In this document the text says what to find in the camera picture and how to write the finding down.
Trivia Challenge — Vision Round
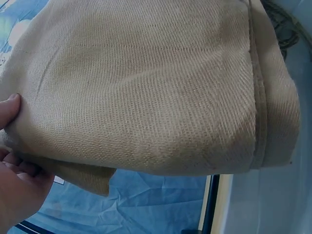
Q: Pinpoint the dark green braided cord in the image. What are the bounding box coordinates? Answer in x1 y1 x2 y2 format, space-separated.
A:
261 0 312 60

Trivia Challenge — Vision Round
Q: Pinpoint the person's left hand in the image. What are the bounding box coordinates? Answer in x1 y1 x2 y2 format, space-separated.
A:
0 93 55 234

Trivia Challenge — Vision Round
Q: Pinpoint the beige woven cloth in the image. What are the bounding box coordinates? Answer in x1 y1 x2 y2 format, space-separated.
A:
0 0 300 197

